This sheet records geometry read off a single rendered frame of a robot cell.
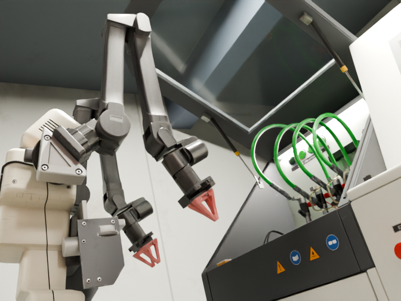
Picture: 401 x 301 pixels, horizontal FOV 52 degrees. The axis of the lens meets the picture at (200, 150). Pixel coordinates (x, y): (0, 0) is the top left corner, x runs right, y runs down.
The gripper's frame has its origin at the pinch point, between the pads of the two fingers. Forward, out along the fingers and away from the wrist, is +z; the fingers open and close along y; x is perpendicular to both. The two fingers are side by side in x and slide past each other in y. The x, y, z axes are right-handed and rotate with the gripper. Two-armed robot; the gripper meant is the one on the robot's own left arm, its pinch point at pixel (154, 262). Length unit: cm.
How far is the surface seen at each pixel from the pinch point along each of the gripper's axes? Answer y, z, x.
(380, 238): -66, 26, -18
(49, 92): 160, -161, -83
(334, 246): -53, 23, -18
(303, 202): -25, 14, -48
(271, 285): -26.7, 25.5, -13.8
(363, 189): -67, 15, -24
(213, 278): 0.8, 16.6, -15.2
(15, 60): 132, -179, -61
